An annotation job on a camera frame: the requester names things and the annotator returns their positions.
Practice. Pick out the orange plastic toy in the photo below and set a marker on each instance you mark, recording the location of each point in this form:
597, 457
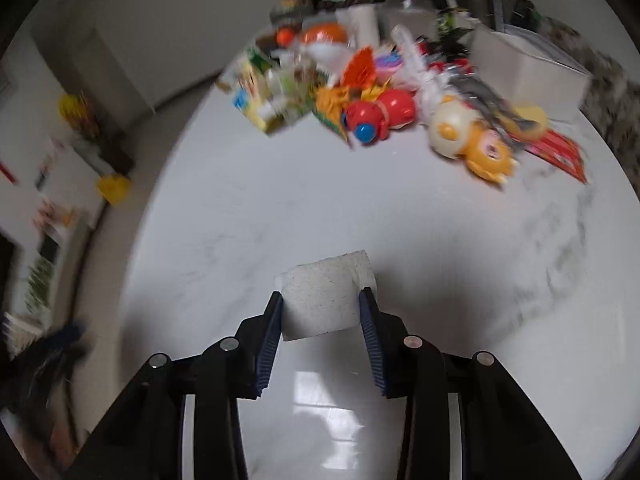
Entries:
332, 105

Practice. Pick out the white cylindrical container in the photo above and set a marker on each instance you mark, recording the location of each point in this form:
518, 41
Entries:
360, 25

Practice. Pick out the yellow container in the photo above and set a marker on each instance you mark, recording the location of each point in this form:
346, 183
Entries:
115, 189

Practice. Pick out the pink toy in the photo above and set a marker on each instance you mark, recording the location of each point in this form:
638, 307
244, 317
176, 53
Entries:
387, 65

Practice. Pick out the yellow-haired doll toy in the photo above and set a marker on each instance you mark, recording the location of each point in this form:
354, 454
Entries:
485, 152

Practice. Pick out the yellow curved toy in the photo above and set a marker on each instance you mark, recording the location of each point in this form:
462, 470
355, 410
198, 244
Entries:
530, 120

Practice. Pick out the green yellow carton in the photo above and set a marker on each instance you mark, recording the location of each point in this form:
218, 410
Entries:
255, 90

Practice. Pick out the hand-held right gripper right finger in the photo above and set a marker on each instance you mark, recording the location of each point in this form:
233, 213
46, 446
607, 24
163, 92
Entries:
372, 345

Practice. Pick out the orange ball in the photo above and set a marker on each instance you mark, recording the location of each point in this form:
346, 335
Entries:
322, 35

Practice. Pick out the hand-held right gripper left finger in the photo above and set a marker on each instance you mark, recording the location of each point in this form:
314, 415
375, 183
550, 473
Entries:
267, 345

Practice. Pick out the orange fan toy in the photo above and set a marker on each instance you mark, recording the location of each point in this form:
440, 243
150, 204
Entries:
357, 67

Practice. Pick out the white storage box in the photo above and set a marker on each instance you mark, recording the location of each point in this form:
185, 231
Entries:
525, 75

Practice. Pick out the red round toy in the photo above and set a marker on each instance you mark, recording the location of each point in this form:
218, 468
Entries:
390, 110

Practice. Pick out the green round tin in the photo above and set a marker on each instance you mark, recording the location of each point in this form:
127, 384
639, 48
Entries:
292, 10

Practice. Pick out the glass jar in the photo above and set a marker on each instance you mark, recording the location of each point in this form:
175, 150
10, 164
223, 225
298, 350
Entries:
407, 15

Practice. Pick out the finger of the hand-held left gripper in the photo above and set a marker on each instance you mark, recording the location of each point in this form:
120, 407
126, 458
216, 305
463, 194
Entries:
67, 340

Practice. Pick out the grey-white sponge block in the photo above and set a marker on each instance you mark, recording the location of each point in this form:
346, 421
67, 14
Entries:
322, 295

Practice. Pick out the red envelope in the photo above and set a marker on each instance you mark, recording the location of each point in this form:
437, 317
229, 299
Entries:
560, 155

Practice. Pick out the yellow flowers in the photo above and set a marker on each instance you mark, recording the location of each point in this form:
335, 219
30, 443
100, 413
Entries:
77, 112

